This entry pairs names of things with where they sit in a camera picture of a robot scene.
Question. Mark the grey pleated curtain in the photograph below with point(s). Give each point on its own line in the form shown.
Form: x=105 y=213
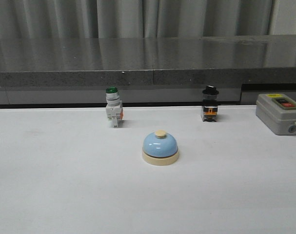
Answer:
x=34 y=19

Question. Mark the green pilot light switch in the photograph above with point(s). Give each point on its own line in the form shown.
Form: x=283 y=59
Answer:
x=114 y=107

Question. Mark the black selector switch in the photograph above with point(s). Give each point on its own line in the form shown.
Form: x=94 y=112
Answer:
x=209 y=104

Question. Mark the grey push button box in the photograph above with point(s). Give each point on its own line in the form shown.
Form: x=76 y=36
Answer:
x=278 y=113

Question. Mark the blue call bell cream base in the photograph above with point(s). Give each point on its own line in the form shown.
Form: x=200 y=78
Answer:
x=160 y=148

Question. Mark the grey granite counter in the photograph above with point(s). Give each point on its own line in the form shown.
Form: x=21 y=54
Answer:
x=147 y=72

